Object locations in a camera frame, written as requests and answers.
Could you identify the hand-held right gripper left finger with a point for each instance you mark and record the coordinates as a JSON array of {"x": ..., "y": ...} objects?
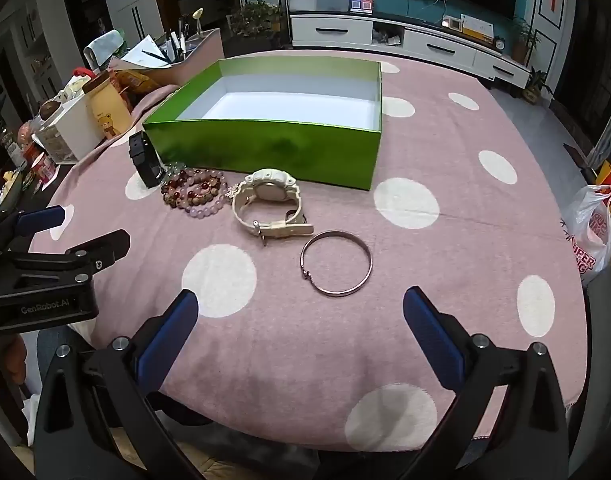
[{"x": 168, "y": 345}]

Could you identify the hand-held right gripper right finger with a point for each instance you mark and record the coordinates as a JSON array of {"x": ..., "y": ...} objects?
[{"x": 435, "y": 340}]

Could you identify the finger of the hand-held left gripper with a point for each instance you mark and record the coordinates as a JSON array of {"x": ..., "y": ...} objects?
[
  {"x": 40, "y": 219},
  {"x": 95, "y": 252}
]

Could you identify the silver bangle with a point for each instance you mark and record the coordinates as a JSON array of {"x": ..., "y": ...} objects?
[{"x": 335, "y": 233}]

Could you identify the green cardboard box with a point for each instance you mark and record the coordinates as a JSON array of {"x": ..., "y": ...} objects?
[{"x": 265, "y": 150}]

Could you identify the person's left hand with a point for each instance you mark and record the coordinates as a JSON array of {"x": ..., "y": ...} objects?
[{"x": 7, "y": 360}]

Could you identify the red can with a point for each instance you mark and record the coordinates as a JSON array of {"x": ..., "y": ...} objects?
[{"x": 44, "y": 167}]

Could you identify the pink polka-dot tablecloth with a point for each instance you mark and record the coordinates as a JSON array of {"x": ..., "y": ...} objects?
[{"x": 435, "y": 260}]

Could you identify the white drawer organizer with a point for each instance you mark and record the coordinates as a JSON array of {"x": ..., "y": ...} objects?
[{"x": 77, "y": 127}]

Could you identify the black wrist watch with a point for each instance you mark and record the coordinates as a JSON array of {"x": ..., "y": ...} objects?
[{"x": 144, "y": 160}]

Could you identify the brown round object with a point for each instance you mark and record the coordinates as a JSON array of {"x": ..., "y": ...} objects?
[{"x": 50, "y": 109}]

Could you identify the yellow bear bottle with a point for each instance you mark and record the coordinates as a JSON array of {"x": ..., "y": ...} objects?
[{"x": 107, "y": 110}]

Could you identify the orange snack packet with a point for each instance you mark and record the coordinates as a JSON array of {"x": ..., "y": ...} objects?
[{"x": 135, "y": 82}]

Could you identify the grey chair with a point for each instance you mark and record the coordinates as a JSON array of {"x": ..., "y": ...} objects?
[{"x": 605, "y": 360}]

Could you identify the rolled pale green towel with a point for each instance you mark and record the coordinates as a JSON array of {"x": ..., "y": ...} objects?
[{"x": 104, "y": 47}]

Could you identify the white plastic bag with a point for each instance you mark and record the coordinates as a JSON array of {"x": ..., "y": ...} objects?
[{"x": 590, "y": 240}]

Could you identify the small potted plant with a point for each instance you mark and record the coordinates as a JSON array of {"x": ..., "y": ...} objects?
[{"x": 538, "y": 85}]

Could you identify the bushy green plant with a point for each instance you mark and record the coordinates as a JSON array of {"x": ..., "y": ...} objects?
[{"x": 255, "y": 20}]

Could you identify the white television cabinet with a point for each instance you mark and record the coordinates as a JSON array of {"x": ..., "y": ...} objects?
[{"x": 435, "y": 46}]

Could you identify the small desk clock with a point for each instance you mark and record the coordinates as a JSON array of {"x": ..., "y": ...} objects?
[{"x": 500, "y": 43}]

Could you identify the white and yellow box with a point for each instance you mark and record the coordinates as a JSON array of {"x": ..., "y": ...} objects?
[{"x": 468, "y": 25}]

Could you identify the tall potted plant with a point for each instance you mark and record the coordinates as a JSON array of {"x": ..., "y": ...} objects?
[{"x": 526, "y": 35}]

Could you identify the colourful small box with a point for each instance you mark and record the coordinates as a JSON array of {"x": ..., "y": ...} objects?
[{"x": 362, "y": 5}]

